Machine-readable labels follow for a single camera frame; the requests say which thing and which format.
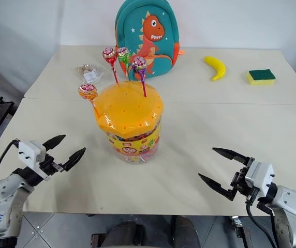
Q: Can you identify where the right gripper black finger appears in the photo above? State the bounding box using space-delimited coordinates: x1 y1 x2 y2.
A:
198 173 236 202
212 147 255 166

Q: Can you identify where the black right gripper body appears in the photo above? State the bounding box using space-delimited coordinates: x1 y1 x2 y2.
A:
230 164 261 205

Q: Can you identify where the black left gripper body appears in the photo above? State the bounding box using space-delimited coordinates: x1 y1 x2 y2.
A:
38 153 66 179

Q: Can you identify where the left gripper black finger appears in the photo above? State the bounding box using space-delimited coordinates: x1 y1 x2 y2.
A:
62 147 87 173
43 134 67 151

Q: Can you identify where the orange wrapped lollipop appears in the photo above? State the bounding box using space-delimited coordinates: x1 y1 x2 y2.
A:
78 83 101 118

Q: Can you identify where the orange-lidded clear lollipop jar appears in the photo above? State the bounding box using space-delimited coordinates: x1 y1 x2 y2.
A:
96 80 165 165

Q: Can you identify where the red wrapped lollipop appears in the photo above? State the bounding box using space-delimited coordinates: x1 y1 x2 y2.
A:
102 46 120 84

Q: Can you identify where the green wrapped lollipop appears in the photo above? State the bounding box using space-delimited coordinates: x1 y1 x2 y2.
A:
115 46 131 78

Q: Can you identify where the purple wrapped lollipop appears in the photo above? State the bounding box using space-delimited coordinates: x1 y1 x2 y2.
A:
130 56 148 99

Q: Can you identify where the clear snack packet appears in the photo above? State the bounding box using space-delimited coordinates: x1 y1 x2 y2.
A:
75 63 105 84

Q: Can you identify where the yellow and green sponge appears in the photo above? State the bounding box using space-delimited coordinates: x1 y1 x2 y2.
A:
246 68 277 86

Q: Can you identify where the yellow toy banana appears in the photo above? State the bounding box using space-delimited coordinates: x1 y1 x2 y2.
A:
204 55 227 82

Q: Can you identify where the dark rounded shape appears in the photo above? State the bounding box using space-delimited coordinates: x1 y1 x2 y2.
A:
103 221 144 248

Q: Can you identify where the teal dinosaur backpack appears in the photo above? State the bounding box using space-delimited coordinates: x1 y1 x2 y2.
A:
114 0 186 81

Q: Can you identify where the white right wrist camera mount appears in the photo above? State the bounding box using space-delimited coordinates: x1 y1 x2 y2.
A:
244 157 275 198

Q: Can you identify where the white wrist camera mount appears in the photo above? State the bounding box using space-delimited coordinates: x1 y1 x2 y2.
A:
244 157 275 198
18 140 48 182

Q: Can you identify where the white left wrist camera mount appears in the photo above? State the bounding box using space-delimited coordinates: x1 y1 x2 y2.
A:
18 140 48 182

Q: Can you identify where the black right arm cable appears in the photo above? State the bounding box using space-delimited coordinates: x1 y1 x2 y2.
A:
245 198 268 248

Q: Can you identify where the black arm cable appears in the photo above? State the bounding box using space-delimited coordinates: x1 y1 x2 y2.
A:
245 198 268 248
0 138 21 185

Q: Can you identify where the black metal table bracket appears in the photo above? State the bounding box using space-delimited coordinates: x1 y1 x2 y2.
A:
231 216 250 248

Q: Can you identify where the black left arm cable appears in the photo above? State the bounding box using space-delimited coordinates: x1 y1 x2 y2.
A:
0 138 21 185

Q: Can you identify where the small black metal bracket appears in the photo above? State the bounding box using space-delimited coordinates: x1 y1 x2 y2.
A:
91 233 108 248

